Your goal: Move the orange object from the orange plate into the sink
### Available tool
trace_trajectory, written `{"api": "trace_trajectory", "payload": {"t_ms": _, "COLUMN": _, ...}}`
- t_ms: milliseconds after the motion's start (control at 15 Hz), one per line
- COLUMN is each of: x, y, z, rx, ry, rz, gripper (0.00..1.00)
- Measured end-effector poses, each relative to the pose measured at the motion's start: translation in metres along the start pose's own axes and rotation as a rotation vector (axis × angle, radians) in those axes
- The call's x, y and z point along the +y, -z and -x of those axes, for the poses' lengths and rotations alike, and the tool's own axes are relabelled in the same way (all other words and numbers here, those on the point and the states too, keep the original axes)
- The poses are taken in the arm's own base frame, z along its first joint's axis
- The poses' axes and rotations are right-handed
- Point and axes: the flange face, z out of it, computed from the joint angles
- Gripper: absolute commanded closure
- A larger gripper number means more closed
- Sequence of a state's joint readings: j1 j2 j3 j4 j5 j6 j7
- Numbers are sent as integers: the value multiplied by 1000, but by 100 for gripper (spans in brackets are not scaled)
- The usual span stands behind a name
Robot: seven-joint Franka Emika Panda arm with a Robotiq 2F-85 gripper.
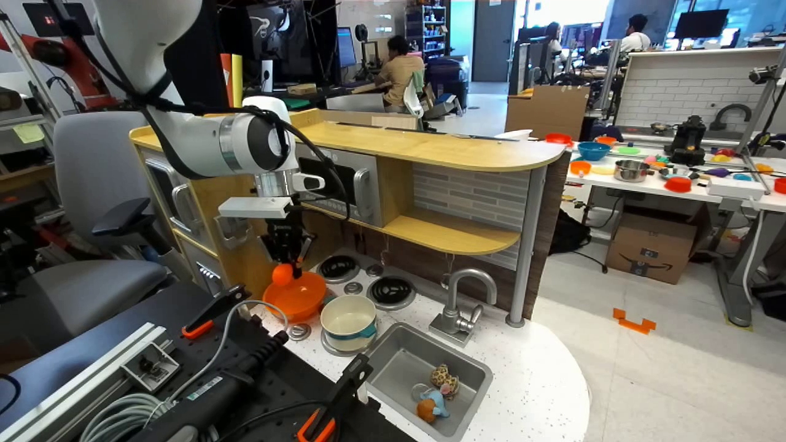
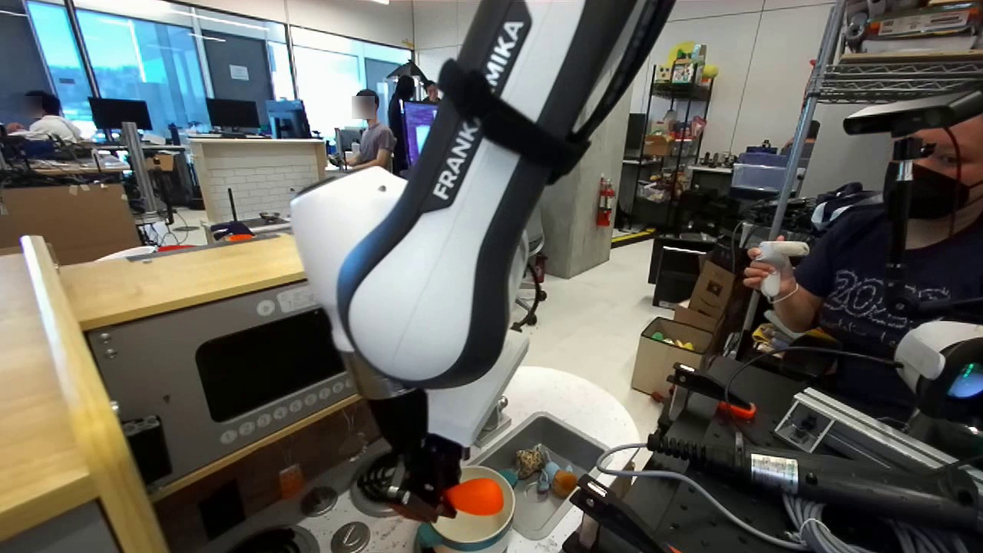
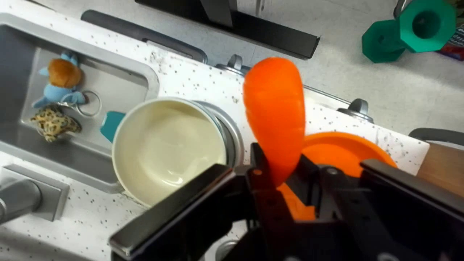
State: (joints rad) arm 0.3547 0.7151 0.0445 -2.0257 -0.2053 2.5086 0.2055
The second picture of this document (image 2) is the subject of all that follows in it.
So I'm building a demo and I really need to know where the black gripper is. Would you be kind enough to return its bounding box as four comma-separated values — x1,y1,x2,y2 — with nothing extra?
365,385,465,522

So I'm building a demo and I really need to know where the orange plastic toy object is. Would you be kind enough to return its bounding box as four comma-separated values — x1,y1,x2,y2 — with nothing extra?
442,476,509,519

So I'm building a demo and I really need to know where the white handheld controller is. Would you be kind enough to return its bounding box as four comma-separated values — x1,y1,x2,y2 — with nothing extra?
753,236,815,300

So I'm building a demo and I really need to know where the grey toy sink basin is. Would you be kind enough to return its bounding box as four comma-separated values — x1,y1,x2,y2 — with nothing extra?
473,411,609,544

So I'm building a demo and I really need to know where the operator right hand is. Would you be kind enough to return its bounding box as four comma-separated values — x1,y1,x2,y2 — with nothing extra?
741,256,802,307

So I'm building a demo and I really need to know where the teal pot cream interior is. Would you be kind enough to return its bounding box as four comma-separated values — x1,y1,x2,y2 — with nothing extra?
415,463,519,553

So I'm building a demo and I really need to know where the grey stove knob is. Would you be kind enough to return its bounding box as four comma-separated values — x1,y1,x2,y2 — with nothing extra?
328,519,374,553
298,485,340,519

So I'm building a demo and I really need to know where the brown toy food piece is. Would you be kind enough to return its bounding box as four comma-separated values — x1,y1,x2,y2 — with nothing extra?
513,445,548,481

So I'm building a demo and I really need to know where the orange brown toy piece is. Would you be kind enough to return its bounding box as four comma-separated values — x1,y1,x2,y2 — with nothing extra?
550,467,583,504

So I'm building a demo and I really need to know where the grey toy microwave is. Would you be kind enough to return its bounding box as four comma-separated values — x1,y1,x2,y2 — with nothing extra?
87,280,364,485

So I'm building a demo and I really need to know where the black office chair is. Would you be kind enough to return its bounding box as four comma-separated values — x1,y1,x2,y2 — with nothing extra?
509,239,550,332

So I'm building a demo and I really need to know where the black mounting table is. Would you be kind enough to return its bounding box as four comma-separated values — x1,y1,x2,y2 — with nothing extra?
565,351,983,553

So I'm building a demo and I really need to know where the open cardboard box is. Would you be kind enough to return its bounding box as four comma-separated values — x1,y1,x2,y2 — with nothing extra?
631,317,718,402

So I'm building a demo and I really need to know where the wooden toy kitchen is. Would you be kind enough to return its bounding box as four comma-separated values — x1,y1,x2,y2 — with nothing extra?
0,233,641,553

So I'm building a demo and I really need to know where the red fire extinguisher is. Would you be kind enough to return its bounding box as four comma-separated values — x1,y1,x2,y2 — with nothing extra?
592,175,620,233

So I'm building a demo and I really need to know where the black case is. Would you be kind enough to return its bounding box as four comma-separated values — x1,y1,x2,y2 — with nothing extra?
647,231,718,307

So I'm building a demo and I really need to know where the closed cardboard box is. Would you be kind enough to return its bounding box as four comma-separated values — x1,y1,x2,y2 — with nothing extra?
685,259,749,332

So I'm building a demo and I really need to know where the person in grey shirt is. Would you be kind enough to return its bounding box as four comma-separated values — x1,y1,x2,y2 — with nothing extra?
340,86,399,173

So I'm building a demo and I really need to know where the monitor with purple screen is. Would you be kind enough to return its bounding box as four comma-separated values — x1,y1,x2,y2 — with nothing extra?
399,101,442,173

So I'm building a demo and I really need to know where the white tiled panel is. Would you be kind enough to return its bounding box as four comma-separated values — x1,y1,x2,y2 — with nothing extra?
191,135,333,225

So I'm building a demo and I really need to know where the black computer monitor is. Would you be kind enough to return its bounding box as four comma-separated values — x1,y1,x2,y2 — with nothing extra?
87,95,156,135
206,95,264,135

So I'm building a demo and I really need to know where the brown cardboard panel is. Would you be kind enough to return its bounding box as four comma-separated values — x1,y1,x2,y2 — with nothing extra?
0,182,140,266

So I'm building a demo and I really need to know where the blue storage bin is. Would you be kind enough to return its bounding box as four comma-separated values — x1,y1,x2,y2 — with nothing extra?
732,148,805,195

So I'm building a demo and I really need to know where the black storage rack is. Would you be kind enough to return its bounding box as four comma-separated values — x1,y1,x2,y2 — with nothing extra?
640,42,716,231

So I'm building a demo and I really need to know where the operator in dark shirt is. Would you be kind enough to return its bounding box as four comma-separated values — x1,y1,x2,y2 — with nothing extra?
741,103,983,411

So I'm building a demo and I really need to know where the person in white shirt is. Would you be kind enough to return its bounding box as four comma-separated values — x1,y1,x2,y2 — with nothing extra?
3,89,87,148

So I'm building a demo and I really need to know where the orange handled black clamp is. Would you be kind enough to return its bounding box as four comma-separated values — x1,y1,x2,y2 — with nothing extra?
665,363,761,428

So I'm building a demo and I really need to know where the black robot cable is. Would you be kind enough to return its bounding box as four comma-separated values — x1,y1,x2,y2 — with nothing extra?
440,0,678,188

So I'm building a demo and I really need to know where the metal corner bracket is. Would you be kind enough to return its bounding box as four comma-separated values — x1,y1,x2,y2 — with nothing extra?
772,393,834,455

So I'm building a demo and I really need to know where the grey cable bundle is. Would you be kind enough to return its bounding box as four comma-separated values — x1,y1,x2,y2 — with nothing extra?
780,489,983,553

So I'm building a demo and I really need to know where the black cylindrical handle bar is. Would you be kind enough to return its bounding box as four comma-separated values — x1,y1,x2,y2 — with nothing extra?
647,434,983,532

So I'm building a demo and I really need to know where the aluminium extrusion rail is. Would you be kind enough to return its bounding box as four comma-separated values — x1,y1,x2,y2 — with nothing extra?
809,385,983,485

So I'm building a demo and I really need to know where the black camera stand pole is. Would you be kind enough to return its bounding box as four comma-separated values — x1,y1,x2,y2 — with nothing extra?
886,135,924,310

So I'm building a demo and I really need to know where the black stereo camera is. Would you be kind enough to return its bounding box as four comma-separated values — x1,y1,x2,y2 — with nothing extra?
842,89,983,139

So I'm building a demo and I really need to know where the grey metal wire shelving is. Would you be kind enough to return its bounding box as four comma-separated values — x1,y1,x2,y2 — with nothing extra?
735,0,983,342

